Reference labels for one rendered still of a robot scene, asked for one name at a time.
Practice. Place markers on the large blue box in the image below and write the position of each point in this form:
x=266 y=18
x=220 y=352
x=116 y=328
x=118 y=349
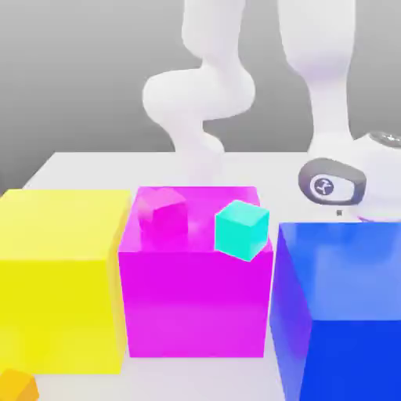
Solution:
x=344 y=297

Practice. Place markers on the small magenta cube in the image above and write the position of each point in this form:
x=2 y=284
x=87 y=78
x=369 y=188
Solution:
x=163 y=213

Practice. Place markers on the small cyan cube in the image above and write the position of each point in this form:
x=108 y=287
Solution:
x=241 y=230

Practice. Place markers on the large yellow box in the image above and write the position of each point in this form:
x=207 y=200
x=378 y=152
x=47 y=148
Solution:
x=56 y=282

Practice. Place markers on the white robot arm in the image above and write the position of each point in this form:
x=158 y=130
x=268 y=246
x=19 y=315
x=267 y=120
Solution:
x=200 y=94

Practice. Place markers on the large magenta box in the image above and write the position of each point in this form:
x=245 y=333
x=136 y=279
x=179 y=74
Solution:
x=194 y=297

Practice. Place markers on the small orange cube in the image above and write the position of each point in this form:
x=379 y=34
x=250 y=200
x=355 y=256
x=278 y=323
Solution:
x=17 y=387

